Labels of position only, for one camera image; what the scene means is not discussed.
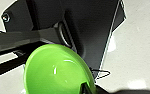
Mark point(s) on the grey robot arm link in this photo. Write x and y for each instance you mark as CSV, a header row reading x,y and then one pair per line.
x,y
21,38

